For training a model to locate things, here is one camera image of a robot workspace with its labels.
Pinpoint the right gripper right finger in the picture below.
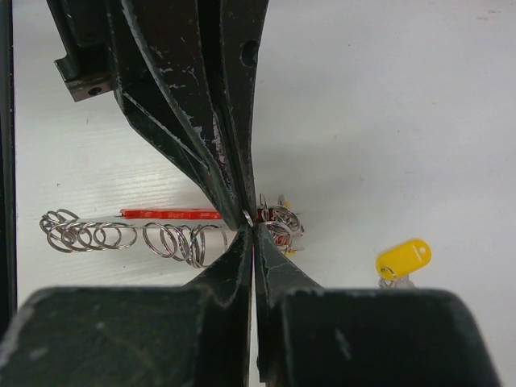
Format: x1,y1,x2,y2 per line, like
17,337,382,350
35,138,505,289
254,225,501,386

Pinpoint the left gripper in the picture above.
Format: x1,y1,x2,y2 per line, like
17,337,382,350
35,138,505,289
47,0,247,228

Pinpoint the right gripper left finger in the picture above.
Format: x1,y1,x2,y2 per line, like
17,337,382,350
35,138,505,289
1,227,253,386

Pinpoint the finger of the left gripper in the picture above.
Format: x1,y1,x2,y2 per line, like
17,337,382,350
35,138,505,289
220,1,266,219

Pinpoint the key with yellow tag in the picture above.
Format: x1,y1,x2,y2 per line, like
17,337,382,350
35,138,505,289
376,239,432,289

